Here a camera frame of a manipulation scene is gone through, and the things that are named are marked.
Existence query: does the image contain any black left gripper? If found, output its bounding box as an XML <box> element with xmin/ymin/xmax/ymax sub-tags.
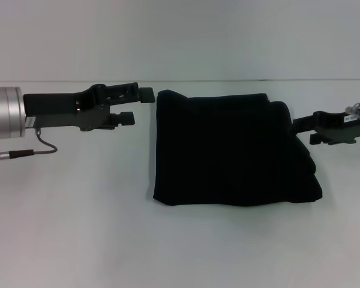
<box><xmin>23</xmin><ymin>82</ymin><xmax>156</xmax><ymax>133</ymax></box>

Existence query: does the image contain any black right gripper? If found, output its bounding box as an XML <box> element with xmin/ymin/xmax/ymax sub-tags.
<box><xmin>292</xmin><ymin>104</ymin><xmax>360</xmax><ymax>146</ymax></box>

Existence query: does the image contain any black shirt with FREE print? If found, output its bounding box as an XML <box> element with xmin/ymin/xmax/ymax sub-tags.
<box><xmin>152</xmin><ymin>89</ymin><xmax>323</xmax><ymax>208</ymax></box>

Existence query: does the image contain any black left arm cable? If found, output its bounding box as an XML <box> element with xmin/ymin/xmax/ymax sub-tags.
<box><xmin>0</xmin><ymin>128</ymin><xmax>58</xmax><ymax>169</ymax></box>

